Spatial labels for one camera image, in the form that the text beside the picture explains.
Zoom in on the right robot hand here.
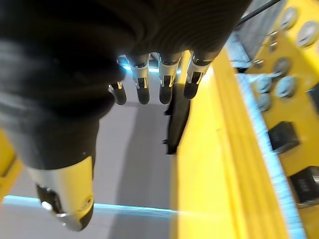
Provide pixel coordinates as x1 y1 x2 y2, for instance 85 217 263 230
0 0 253 233

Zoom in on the grey shelf board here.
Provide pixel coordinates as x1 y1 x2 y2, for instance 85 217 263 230
0 53 184 239

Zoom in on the yellow shelf beam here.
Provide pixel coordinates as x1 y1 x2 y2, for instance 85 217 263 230
170 47 308 239

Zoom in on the yellow rack upright with holes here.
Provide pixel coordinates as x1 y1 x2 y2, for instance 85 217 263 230
0 127 23 203
245 0 319 239

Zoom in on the black plastic housing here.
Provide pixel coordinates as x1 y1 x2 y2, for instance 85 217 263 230
162 82 192 155

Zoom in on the black cable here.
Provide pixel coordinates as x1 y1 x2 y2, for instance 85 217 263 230
238 0 280 27

